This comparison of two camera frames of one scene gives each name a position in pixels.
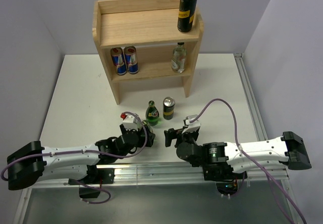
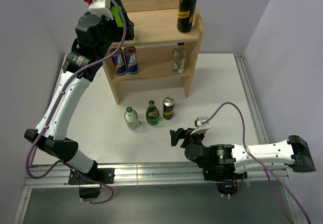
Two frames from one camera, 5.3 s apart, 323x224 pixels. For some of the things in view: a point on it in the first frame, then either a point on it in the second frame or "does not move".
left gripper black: x=142 y=141 to x=111 y=23
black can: x=168 y=104 does not move
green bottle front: x=151 y=121 to x=117 y=14
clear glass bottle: x=178 y=60 does not move
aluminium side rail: x=260 y=130 does not move
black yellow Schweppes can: x=187 y=10 does not move
